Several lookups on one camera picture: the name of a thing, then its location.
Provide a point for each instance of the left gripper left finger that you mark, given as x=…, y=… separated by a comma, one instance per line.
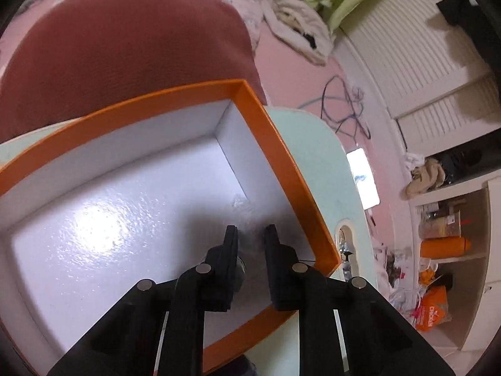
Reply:
x=158, y=329

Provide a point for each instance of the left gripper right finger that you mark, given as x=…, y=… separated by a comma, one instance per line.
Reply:
x=344, y=327

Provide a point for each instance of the orange snack bag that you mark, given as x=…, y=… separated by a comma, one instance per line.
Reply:
x=433, y=309

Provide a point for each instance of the orange bottle on shelf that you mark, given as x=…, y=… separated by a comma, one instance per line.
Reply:
x=442, y=248

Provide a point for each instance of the orange cardboard box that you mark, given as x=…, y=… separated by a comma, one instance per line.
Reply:
x=142, y=190

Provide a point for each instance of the white smartphone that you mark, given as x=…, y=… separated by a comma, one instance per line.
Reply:
x=363, y=177

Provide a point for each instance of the red maroon pillow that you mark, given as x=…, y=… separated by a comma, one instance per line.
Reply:
x=85, y=55

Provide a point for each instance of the white clothes pile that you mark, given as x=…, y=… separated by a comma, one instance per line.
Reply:
x=300, y=27

